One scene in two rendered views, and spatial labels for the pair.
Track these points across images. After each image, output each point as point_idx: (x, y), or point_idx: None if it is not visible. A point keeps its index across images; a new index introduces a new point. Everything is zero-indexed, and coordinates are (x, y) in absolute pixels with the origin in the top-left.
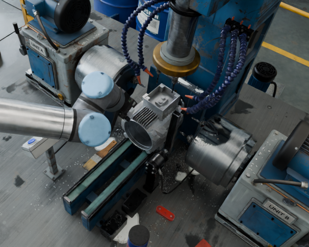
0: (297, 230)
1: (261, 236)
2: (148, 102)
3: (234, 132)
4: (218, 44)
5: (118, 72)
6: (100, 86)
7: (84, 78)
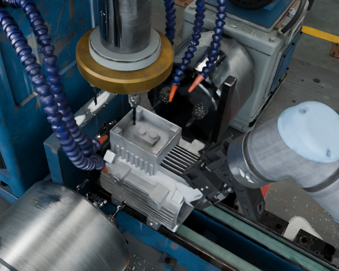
0: (302, 24)
1: (280, 78)
2: (163, 149)
3: (205, 43)
4: (73, 1)
5: (92, 204)
6: (329, 117)
7: (319, 150)
